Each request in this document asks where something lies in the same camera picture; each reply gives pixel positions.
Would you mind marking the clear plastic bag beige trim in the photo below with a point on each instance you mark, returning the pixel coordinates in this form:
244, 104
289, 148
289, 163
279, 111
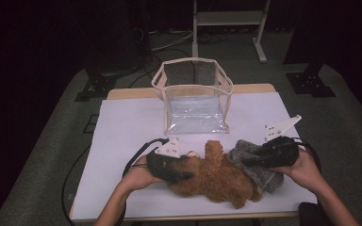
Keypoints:
198, 113

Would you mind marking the person's right hand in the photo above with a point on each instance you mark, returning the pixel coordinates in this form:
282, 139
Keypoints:
304, 174

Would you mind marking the wooden table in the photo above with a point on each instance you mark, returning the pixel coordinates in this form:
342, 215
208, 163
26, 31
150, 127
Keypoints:
128, 93

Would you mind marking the grey knitted cloth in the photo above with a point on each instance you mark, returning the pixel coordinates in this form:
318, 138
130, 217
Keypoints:
264, 179

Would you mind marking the person's black clothing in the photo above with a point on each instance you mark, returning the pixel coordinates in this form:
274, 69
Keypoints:
311, 216

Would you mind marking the dark floor outlet box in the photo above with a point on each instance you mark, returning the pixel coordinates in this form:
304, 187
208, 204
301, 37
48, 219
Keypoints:
91, 124

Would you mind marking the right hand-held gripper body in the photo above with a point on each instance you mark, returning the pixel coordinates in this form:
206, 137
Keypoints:
279, 153

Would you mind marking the person's left hand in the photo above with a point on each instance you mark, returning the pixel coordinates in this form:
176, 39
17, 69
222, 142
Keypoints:
139, 175

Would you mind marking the brown teddy bear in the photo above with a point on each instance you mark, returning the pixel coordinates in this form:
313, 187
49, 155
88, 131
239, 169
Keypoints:
220, 182

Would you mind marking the black stand base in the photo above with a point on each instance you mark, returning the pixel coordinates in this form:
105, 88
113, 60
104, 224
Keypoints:
95, 86
311, 84

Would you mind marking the white table sheet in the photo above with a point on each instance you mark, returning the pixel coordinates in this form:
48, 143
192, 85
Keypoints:
132, 119

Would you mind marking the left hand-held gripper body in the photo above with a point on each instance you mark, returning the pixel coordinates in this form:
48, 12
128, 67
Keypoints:
161, 166

